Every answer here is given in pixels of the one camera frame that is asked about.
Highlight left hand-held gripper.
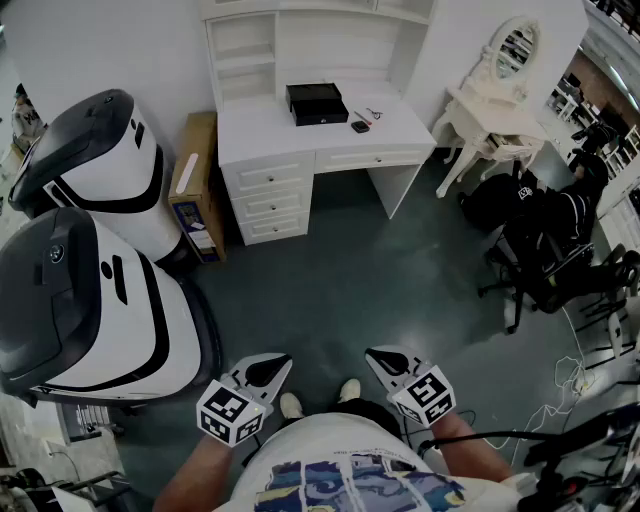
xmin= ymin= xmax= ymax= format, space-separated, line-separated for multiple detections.
xmin=196 ymin=353 xmax=293 ymax=447

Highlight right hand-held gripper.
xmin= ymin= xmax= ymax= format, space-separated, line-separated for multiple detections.
xmin=364 ymin=345 xmax=456 ymax=428

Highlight black box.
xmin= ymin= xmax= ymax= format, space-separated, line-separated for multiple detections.
xmin=285 ymin=82 xmax=350 ymax=127

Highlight person's left forearm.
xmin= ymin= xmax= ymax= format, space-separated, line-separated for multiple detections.
xmin=152 ymin=429 xmax=261 ymax=512

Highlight person's right forearm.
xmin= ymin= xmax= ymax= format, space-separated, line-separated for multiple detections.
xmin=424 ymin=412 xmax=515 ymax=485

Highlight brown cardboard box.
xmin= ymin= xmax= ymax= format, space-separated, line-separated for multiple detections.
xmin=167 ymin=110 xmax=228 ymax=265

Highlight white table top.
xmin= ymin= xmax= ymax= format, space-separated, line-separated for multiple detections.
xmin=217 ymin=93 xmax=439 ymax=169

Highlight person's left white shoe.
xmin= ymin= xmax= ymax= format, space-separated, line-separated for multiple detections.
xmin=279 ymin=392 xmax=305 ymax=420

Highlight person's black trousers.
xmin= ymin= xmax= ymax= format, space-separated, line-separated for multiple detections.
xmin=319 ymin=397 xmax=402 ymax=437

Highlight white desk drawer base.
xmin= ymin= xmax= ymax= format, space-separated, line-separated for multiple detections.
xmin=219 ymin=144 xmax=439 ymax=247

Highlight black office chair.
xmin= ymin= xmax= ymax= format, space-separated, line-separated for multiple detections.
xmin=477 ymin=219 xmax=629 ymax=336

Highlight black backpack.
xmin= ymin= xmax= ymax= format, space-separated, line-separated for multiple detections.
xmin=458 ymin=174 xmax=522 ymax=234

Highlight lower white black robot shell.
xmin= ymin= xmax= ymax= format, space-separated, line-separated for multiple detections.
xmin=0 ymin=206 xmax=224 ymax=407

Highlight white black robot shell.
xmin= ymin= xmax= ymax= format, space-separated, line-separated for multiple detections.
xmin=0 ymin=206 xmax=224 ymax=407
xmin=7 ymin=88 xmax=197 ymax=272

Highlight white vanity table with mirror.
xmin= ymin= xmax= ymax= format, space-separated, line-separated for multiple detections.
xmin=431 ymin=14 xmax=552 ymax=199

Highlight upper white black robot shell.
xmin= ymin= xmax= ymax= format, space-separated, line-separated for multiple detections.
xmin=7 ymin=88 xmax=197 ymax=272

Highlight white shelf hutch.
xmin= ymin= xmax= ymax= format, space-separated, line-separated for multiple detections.
xmin=199 ymin=0 xmax=437 ymax=115

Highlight white floor cable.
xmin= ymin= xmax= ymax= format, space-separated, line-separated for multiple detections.
xmin=483 ymin=304 xmax=602 ymax=452

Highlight black gooseneck mount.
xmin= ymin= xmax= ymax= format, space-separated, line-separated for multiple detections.
xmin=417 ymin=403 xmax=640 ymax=512

